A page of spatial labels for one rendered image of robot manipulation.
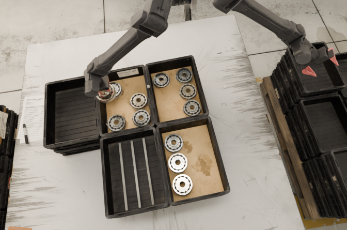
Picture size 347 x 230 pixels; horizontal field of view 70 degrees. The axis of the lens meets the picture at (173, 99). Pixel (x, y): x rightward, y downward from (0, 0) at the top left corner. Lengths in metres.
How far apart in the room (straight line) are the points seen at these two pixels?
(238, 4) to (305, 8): 2.45
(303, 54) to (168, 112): 0.77
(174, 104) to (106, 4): 2.06
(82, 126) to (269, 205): 1.14
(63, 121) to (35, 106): 0.35
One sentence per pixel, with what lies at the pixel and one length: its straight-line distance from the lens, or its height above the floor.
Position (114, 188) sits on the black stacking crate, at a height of 0.83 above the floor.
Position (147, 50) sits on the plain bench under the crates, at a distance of 1.84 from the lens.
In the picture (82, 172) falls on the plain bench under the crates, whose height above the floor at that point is 0.70.
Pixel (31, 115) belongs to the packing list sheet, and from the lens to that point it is 1.88.
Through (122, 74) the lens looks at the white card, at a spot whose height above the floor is 0.89.
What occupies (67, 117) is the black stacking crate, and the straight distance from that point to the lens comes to 1.60.
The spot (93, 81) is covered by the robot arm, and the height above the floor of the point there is 1.25.
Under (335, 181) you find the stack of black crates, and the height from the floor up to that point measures 0.51.
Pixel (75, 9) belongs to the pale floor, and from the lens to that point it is 3.35.
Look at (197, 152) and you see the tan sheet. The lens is 1.38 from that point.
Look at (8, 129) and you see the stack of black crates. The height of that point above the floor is 0.28.
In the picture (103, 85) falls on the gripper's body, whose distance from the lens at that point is 1.25.
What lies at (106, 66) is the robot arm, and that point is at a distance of 1.07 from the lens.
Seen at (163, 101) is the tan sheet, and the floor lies 0.83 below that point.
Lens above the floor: 2.18
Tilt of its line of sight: 65 degrees down
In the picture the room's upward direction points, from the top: 7 degrees counter-clockwise
